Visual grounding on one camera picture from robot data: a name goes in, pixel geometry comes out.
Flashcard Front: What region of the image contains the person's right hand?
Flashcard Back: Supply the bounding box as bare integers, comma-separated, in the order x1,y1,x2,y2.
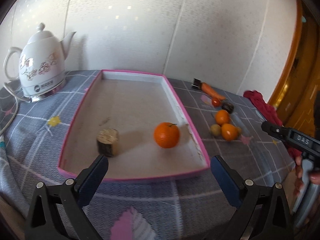
292,155,320,198

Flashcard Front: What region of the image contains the wooden door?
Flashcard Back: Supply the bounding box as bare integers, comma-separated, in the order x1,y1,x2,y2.
268,0,319,137

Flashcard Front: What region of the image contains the orange mandarin with stem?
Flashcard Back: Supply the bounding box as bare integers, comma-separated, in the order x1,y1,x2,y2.
153,122,180,149

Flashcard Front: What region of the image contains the pink rimmed cardboard tray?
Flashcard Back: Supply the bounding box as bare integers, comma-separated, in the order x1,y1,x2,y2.
57,70,210,182

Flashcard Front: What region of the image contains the brown cut log piece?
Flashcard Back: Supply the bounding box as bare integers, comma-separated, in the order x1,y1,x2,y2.
96,128,119,158

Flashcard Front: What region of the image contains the dark purple fruit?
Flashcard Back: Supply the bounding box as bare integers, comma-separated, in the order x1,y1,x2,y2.
221,102,234,114

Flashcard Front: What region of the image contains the white ceramic electric kettle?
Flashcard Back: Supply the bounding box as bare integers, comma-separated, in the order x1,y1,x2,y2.
3,23,76,102

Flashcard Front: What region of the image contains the red cherry tomato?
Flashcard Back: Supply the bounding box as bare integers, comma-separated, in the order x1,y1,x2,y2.
211,97,221,108

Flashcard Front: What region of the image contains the orange carrot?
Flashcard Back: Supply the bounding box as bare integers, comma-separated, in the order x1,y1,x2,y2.
201,82,226,101

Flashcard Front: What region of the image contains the white kettle power cable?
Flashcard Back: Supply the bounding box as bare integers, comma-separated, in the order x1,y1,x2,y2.
0,81,32,138

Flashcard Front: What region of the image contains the small black cylinder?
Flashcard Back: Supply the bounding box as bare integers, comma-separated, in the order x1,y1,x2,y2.
191,79,202,90

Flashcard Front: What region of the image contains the grey patterned tablecloth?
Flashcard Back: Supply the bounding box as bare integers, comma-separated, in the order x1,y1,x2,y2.
1,70,295,239

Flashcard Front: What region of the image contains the red cloth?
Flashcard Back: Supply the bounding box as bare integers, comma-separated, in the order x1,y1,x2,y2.
243,90,302,161

